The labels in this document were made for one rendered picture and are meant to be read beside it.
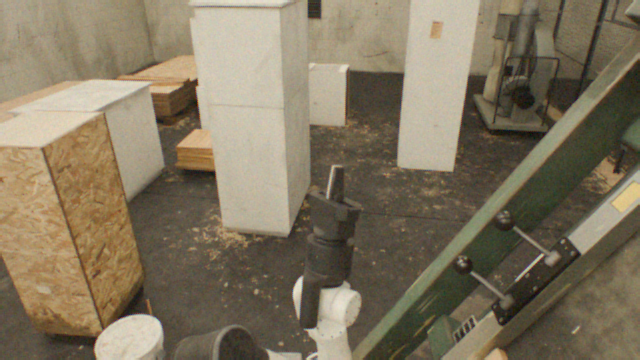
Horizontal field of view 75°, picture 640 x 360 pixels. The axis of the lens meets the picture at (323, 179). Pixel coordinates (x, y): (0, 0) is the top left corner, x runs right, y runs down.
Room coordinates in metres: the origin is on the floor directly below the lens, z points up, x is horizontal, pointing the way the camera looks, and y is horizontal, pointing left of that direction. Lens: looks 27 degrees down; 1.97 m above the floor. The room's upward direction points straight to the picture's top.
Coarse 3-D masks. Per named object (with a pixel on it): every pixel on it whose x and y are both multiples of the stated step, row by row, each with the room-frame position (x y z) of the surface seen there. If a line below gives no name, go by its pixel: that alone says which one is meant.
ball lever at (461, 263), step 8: (464, 256) 0.65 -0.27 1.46; (456, 264) 0.64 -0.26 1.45; (464, 264) 0.64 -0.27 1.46; (472, 264) 0.64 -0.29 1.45; (464, 272) 0.63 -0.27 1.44; (472, 272) 0.63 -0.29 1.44; (480, 280) 0.62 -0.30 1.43; (488, 288) 0.61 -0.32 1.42; (496, 296) 0.60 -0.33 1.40; (504, 296) 0.60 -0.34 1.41; (504, 304) 0.59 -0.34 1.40; (512, 304) 0.58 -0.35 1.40
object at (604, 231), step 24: (600, 216) 0.60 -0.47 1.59; (624, 216) 0.57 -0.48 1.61; (576, 240) 0.60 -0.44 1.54; (600, 240) 0.57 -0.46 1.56; (624, 240) 0.57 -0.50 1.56; (576, 264) 0.57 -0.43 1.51; (552, 288) 0.57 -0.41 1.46; (528, 312) 0.57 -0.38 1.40; (480, 336) 0.59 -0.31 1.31; (504, 336) 0.57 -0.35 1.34
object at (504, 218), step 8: (496, 216) 0.65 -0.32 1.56; (504, 216) 0.64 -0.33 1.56; (512, 216) 0.64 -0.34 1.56; (496, 224) 0.64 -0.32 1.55; (504, 224) 0.63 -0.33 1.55; (512, 224) 0.63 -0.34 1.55; (520, 232) 0.63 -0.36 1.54; (528, 240) 0.62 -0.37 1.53; (536, 248) 0.61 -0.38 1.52; (552, 256) 0.59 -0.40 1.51; (560, 256) 0.59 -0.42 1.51; (552, 264) 0.58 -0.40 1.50
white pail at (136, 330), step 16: (128, 320) 1.55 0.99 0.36; (144, 320) 1.55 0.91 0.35; (112, 336) 1.45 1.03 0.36; (128, 336) 1.45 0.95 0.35; (144, 336) 1.45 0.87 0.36; (160, 336) 1.44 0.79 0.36; (96, 352) 1.34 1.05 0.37; (112, 352) 1.33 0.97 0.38; (128, 352) 1.35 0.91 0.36; (144, 352) 1.36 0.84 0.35
